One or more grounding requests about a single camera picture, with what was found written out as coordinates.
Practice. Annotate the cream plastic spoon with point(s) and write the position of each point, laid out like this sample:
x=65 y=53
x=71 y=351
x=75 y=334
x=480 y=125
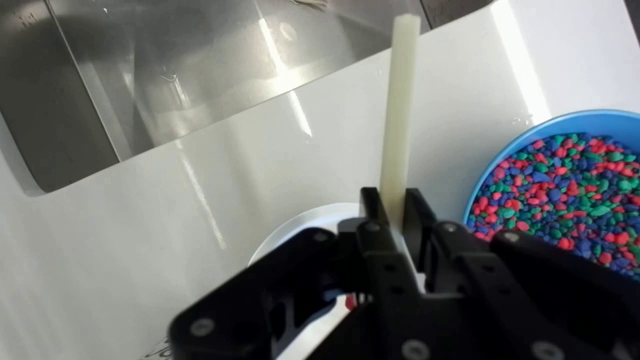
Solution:
x=400 y=121

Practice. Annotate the stainless steel sink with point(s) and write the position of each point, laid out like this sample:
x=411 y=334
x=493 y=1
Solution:
x=201 y=67

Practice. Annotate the white bowl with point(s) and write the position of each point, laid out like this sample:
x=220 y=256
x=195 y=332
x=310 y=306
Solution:
x=300 y=223

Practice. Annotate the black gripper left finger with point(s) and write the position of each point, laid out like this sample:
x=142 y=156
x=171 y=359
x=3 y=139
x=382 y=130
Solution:
x=372 y=287

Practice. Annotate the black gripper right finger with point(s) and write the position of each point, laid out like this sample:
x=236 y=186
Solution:
x=507 y=292

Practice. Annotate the blue plastic bowl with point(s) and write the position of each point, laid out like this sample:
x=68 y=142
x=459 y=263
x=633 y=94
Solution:
x=601 y=121

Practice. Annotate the colourful gravel beads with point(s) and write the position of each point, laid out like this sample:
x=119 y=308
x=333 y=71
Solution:
x=567 y=193

